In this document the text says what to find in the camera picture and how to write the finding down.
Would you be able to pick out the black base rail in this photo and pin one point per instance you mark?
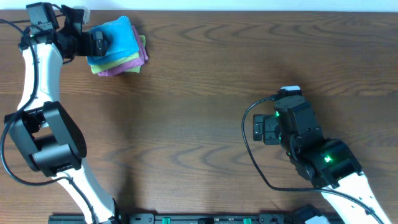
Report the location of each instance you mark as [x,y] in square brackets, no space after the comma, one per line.
[148,218]

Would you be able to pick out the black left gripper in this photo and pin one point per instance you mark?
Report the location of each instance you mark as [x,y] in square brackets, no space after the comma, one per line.
[89,40]

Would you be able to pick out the pink folded cloth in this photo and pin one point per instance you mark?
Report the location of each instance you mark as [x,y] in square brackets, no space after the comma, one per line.
[133,59]

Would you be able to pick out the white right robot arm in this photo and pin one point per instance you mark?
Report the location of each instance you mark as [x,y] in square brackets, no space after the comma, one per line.
[328,164]

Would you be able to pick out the blue microfiber cloth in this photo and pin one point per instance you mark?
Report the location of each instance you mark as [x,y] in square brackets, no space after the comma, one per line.
[121,40]

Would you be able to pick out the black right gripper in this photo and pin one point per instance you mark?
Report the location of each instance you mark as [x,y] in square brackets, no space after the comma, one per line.
[268,123]

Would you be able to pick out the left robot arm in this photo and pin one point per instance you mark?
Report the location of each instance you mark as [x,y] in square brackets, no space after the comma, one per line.
[44,133]

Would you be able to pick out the green folded cloth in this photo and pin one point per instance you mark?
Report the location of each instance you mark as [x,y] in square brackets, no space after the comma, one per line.
[118,63]

